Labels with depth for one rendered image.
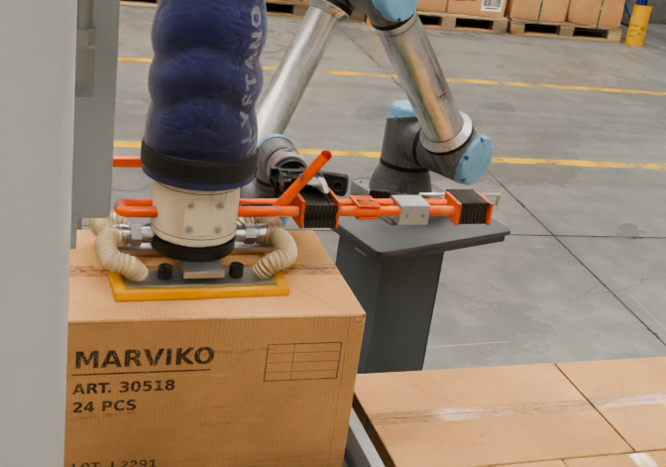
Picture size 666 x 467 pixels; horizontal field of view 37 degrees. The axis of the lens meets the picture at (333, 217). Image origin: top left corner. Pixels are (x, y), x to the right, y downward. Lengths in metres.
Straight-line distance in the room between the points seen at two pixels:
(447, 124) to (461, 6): 7.15
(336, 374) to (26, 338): 1.25
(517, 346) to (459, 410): 1.54
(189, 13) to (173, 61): 0.10
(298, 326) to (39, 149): 1.23
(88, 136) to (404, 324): 2.27
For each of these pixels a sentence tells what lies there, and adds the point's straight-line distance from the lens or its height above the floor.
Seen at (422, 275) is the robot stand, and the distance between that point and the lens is 3.06.
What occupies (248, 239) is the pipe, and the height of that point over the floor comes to 1.02.
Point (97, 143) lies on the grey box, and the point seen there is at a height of 1.54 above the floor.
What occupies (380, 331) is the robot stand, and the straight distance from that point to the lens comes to 3.06.
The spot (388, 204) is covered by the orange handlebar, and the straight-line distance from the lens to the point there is 2.14.
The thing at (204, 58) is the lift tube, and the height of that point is 1.41.
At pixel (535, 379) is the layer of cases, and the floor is 0.54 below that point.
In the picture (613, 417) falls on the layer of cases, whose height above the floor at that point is 0.54.
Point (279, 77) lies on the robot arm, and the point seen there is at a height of 1.22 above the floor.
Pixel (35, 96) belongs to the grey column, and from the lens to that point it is 0.74.
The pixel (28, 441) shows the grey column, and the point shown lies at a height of 1.34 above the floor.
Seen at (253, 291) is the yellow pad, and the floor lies 0.96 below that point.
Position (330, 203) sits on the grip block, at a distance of 2.06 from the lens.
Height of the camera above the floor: 1.85
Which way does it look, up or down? 22 degrees down
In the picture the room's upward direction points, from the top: 8 degrees clockwise
